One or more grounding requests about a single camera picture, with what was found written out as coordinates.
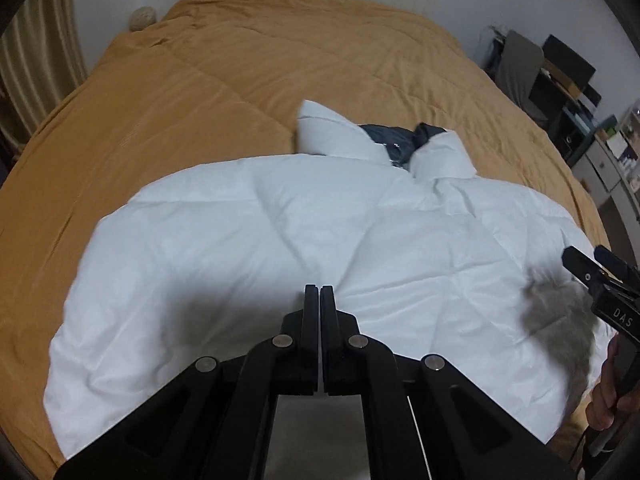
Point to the person's right hand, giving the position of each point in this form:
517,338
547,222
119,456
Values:
602,395

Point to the grey chair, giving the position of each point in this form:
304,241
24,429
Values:
520,65

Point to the white puffer jacket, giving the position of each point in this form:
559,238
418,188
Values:
280,240

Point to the orange quilt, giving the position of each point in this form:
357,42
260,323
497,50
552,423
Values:
200,85

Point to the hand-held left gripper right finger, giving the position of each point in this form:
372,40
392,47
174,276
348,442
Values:
328,320

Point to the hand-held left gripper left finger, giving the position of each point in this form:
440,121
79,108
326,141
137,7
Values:
311,320

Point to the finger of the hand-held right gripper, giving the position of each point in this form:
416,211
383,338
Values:
617,265
580,265

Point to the beige striped curtain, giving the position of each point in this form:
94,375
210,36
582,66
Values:
35,45

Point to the black monitor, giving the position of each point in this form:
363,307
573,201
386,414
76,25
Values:
570,60

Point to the dark desk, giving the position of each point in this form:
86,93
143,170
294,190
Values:
565,100

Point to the grey drawer cabinet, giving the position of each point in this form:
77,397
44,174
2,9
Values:
607,170

